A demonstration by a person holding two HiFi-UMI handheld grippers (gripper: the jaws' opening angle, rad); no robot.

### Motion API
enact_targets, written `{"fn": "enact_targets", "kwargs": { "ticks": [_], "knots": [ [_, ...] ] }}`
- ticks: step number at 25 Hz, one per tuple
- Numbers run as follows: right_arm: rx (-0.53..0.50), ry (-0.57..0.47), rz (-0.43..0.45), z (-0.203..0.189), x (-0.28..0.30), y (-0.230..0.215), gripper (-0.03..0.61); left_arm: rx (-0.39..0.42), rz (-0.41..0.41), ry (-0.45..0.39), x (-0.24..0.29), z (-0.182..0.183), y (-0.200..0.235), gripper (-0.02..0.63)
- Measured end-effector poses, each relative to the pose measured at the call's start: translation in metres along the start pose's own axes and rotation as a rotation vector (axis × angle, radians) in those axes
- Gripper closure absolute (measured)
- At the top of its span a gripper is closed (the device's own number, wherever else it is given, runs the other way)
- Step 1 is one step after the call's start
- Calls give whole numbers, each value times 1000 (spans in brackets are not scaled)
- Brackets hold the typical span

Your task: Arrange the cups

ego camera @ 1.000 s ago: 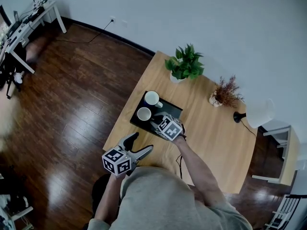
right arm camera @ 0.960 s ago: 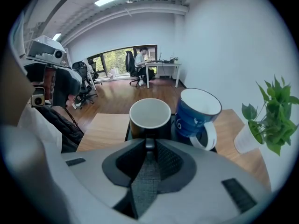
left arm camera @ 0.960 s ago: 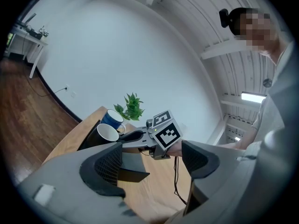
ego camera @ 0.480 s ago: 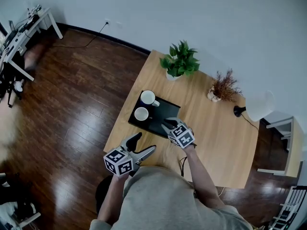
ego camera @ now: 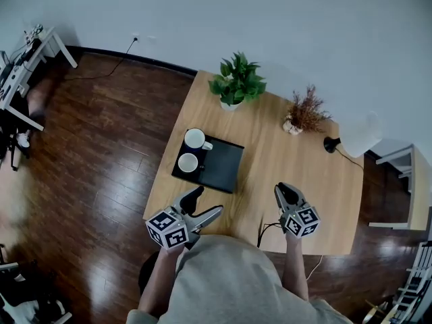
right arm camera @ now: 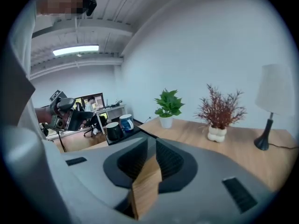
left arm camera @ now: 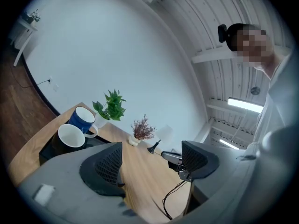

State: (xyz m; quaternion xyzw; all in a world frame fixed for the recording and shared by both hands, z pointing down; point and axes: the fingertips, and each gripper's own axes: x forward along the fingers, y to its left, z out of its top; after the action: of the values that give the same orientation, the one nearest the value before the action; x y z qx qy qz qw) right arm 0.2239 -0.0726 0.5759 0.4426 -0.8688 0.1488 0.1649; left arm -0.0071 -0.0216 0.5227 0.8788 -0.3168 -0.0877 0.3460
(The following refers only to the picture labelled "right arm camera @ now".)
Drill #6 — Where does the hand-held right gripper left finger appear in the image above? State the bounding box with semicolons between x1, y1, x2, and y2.
116;139;149;180

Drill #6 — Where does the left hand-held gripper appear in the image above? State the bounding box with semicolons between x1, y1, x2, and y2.
48;90;94;132

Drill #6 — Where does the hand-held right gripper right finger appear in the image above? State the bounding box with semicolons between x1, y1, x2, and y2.
156;139;185;181

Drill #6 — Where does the black cup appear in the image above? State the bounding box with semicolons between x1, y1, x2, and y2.
106;122;125;141

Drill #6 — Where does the blue and white cup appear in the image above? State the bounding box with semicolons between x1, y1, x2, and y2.
119;113;135;132

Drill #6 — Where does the person's left forearm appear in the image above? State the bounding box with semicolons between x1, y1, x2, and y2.
35;107;52;124

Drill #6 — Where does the black office chair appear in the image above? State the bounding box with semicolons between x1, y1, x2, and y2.
83;113;106;138

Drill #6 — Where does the dark framed window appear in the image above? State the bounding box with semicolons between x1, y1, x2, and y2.
74;92;104;113

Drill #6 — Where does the black tray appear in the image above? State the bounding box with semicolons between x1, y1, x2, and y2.
105;124;159;147

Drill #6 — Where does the white office desk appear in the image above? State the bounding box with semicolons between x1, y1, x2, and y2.
93;104;127;135

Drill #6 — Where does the green plant in white pot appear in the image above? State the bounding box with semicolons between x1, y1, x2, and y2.
154;88;185;129

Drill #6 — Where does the red plant in bubbly vase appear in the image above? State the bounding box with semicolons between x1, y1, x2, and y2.
194;84;248;144

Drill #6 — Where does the ceiling light panel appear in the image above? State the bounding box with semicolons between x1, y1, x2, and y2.
52;44;100;56

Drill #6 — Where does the person's white shirt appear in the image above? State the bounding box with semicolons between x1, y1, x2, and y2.
8;0;62;154

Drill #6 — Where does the white shade table lamp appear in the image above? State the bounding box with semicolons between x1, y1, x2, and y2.
253;63;295;151

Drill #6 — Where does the black head-worn camera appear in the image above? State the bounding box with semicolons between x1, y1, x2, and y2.
78;0;98;17

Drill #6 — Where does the black lamp cable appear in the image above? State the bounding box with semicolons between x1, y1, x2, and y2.
268;143;299;149

